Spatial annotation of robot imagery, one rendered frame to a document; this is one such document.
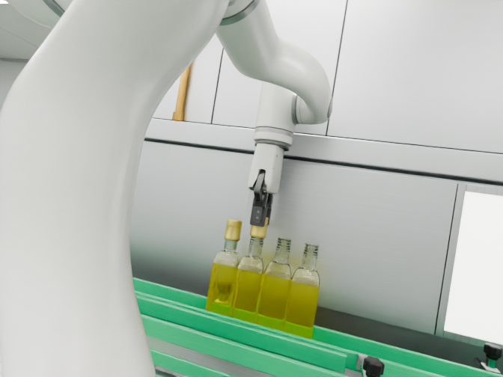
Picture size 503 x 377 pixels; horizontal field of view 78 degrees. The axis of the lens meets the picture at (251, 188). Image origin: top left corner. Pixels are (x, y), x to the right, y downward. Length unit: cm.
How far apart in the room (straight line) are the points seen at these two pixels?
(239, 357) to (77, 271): 41
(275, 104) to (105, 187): 47
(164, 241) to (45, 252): 72
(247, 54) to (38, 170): 37
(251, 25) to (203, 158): 48
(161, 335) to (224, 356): 13
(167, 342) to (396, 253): 52
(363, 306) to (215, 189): 47
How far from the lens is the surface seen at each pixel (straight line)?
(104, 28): 24
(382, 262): 80
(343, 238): 78
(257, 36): 52
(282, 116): 65
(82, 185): 24
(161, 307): 73
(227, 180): 86
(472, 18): 97
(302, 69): 58
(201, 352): 63
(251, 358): 60
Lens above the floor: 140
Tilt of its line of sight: level
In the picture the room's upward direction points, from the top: 9 degrees clockwise
